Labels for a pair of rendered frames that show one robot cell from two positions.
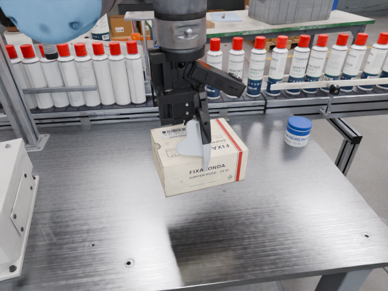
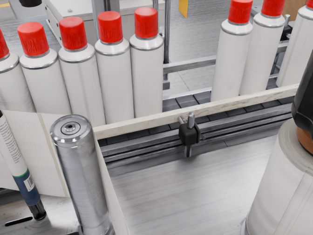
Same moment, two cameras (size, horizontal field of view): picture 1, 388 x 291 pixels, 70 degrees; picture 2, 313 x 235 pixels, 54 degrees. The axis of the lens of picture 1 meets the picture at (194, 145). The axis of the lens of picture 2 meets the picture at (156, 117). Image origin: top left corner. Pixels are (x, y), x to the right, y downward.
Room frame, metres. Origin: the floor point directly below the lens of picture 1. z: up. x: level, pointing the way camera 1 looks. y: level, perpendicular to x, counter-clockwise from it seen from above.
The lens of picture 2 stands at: (1.27, 0.49, 1.26)
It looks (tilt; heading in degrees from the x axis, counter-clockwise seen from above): 42 degrees down; 169
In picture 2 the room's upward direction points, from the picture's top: straight up
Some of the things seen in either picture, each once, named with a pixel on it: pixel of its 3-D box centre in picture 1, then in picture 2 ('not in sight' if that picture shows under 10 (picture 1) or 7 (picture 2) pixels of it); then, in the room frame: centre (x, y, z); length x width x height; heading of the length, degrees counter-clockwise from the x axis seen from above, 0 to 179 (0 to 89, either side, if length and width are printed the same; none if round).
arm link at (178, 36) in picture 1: (182, 32); not in sight; (0.43, 0.02, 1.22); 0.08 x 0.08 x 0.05
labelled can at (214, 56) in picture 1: (213, 70); not in sight; (0.92, -0.07, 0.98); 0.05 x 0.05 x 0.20
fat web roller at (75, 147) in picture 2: not in sight; (85, 187); (1.05, 0.45, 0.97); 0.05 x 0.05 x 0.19
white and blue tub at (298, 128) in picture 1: (297, 131); not in sight; (0.72, -0.32, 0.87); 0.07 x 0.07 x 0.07
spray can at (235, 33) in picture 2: not in sight; (231, 57); (0.83, 0.71, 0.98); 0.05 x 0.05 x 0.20
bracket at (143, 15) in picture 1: (146, 15); not in sight; (0.99, 0.16, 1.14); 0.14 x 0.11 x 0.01; 97
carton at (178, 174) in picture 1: (196, 154); not in sight; (0.44, -0.01, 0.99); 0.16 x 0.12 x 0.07; 108
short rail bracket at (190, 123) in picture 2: not in sight; (189, 139); (0.92, 0.61, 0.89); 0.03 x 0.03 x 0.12; 7
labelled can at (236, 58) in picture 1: (235, 68); not in sight; (0.93, -0.14, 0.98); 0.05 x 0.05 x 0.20
